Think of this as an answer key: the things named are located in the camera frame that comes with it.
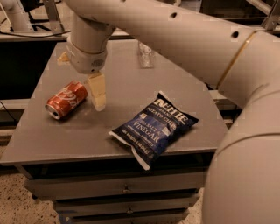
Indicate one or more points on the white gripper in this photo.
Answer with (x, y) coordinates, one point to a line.
(85, 61)

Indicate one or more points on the red coke can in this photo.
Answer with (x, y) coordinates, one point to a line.
(66, 100)

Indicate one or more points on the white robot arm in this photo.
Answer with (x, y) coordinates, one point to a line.
(243, 180)

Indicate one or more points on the white pipe leg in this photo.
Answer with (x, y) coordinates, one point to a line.
(16, 14)

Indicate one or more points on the blue potato chips bag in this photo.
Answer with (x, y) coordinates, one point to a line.
(153, 129)

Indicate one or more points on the grey drawer cabinet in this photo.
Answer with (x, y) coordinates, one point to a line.
(44, 148)

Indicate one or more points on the middle drawer with knob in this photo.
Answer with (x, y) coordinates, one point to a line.
(127, 205)

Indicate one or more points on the drawer with knob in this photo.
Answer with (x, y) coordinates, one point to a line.
(119, 184)
(127, 205)

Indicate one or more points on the bottom drawer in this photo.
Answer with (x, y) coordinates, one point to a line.
(169, 216)

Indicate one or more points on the top drawer with knob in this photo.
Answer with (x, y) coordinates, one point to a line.
(119, 184)

